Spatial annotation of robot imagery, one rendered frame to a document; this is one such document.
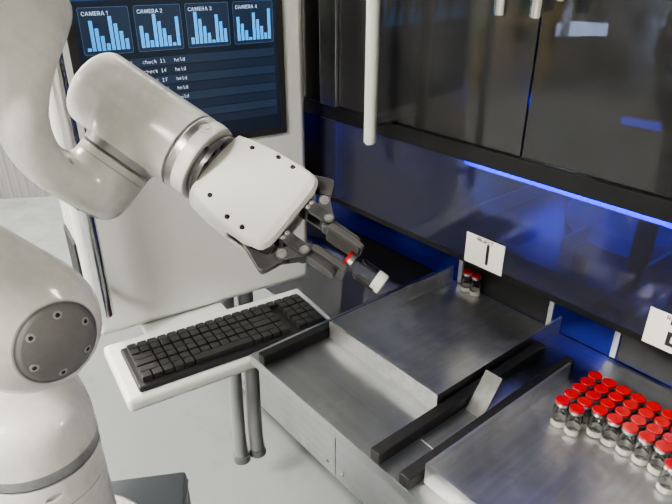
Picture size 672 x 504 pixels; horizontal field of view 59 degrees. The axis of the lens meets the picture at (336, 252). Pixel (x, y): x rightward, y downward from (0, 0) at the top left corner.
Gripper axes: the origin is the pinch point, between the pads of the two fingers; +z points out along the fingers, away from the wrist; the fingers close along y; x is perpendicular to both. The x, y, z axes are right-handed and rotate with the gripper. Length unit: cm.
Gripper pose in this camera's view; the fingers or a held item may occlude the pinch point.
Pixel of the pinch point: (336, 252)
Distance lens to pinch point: 59.1
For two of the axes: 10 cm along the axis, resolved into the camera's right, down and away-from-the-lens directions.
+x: 1.0, -3.5, -9.3
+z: 8.2, 5.6, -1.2
